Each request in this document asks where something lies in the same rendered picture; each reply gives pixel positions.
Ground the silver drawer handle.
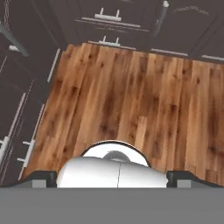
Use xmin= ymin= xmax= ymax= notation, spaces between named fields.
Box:
xmin=94 ymin=7 xmax=123 ymax=22
xmin=98 ymin=35 xmax=122 ymax=47

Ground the silver cupboard handle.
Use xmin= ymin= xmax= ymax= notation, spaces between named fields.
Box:
xmin=16 ymin=138 xmax=37 ymax=169
xmin=0 ymin=136 xmax=11 ymax=165

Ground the dark dishwasher door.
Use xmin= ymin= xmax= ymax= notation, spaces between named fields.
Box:
xmin=147 ymin=0 xmax=224 ymax=61

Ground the white rounded cylinder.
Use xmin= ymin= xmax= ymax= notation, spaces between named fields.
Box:
xmin=55 ymin=156 xmax=170 ymax=189

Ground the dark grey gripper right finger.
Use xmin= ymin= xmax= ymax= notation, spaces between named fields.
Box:
xmin=165 ymin=170 xmax=224 ymax=189

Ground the dark cupboard run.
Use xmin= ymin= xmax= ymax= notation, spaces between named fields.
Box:
xmin=0 ymin=0 xmax=71 ymax=187

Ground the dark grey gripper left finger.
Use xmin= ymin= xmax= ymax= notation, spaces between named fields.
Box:
xmin=8 ymin=170 xmax=58 ymax=189

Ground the dark drawer front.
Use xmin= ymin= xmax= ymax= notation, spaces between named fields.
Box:
xmin=68 ymin=0 xmax=157 ymax=32
xmin=67 ymin=19 xmax=152 ymax=52

